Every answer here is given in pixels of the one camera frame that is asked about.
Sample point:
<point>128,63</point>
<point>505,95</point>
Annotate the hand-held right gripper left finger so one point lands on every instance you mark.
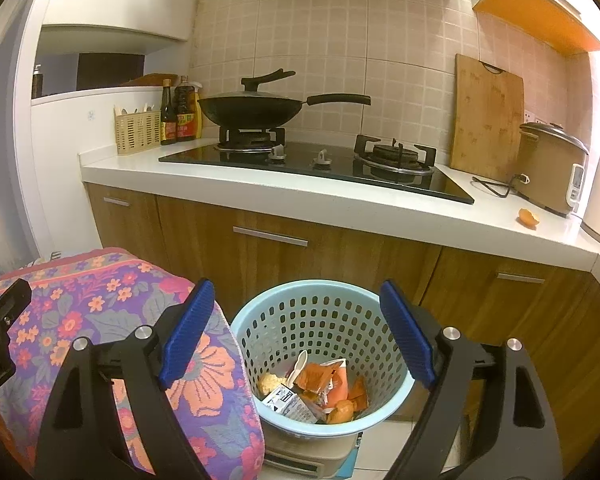
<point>190,330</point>

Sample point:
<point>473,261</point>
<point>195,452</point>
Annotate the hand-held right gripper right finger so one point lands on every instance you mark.
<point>405,330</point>

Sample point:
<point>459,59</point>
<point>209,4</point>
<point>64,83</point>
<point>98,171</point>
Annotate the light blue plastic basket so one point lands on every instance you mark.
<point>320,320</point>

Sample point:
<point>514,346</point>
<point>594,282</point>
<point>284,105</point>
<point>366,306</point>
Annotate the yellowish orange peel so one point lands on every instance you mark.
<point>270,384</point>

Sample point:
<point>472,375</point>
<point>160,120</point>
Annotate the large red seasoning packet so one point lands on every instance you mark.
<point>314,377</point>

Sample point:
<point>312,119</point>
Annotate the white plastic spoon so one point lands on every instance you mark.
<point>296,367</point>

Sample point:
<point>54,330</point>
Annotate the blue and white milk carton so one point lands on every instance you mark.
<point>292,405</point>

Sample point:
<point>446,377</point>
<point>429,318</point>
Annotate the floral blanket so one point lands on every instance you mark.
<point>105,300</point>

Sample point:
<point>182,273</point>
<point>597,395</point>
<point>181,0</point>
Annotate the wooden kitchen cabinet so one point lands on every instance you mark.
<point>330,260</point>

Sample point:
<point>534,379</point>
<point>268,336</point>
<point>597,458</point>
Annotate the white plastic box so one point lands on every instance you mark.
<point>305,447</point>

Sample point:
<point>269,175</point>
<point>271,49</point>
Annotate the small orange peel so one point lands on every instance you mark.
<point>528,218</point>

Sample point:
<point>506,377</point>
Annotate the black glass gas stove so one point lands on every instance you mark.
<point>320,167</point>

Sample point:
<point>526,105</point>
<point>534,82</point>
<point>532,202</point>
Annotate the beige utensil basket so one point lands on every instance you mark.
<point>137,132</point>

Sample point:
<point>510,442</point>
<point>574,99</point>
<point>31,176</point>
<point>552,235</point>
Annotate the slim dark sauce bottle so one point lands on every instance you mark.
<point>168,120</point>

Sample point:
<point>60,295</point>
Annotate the beige rice cooker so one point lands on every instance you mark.
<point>545,170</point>

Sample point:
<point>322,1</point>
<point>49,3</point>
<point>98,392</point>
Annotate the yellow oil bottle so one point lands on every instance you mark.
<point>198,115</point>

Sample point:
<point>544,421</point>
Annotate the large dark sauce bottle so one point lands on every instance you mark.
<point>184,110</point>

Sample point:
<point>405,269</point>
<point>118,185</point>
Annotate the bamboo cutting board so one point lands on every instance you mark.
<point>485,120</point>

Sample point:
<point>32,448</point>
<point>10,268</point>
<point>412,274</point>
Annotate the black wok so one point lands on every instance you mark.
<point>250,112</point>

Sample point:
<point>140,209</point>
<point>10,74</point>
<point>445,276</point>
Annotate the brown wooden board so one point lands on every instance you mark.
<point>147,80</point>

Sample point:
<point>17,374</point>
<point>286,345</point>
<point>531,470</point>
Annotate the black wok lid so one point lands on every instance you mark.
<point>260,85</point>

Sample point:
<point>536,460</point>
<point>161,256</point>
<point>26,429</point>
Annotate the dark pump bottle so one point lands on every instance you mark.
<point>38,82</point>

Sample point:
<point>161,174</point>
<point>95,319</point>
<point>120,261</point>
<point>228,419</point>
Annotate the orange upper cabinet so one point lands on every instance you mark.
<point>530,5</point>

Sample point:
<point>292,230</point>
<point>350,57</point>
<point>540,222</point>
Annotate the white wall outlet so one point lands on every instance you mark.
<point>534,116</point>

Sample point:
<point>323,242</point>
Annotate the white wall cabinet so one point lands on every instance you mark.
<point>120,0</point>

